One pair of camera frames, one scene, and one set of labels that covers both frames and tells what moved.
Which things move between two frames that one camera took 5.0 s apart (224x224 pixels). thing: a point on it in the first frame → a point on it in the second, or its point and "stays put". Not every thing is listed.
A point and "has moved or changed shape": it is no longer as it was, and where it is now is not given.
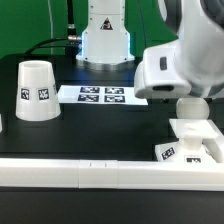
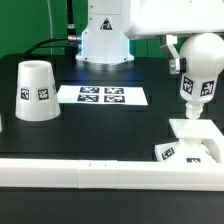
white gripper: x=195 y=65 → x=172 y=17
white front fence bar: x=110 y=174 stays put
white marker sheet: x=99 y=95 stays put
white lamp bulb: x=192 y=108 has moved or changed shape
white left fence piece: x=1 y=127 stays put
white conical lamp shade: x=36 y=96 stays put
